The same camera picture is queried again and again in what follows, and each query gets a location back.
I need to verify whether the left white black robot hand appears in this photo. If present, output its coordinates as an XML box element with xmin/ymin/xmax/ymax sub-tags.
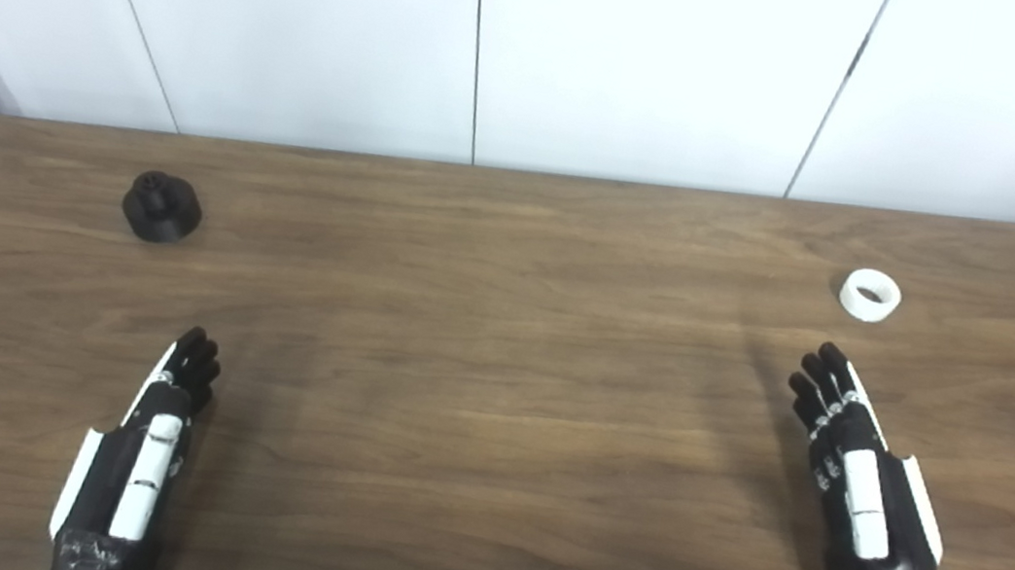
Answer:
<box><xmin>48</xmin><ymin>312</ymin><xmax>226</xmax><ymax>555</ymax></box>

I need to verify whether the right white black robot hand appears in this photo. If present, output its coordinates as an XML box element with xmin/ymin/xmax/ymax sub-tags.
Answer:
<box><xmin>764</xmin><ymin>338</ymin><xmax>969</xmax><ymax>570</ymax></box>

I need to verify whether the round black gear part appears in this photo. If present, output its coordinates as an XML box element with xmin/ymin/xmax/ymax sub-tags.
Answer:
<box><xmin>118</xmin><ymin>167</ymin><xmax>209</xmax><ymax>248</ymax></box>

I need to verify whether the white plastic ring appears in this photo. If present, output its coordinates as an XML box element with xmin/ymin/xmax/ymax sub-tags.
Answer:
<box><xmin>835</xmin><ymin>267</ymin><xmax>905</xmax><ymax>327</ymax></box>

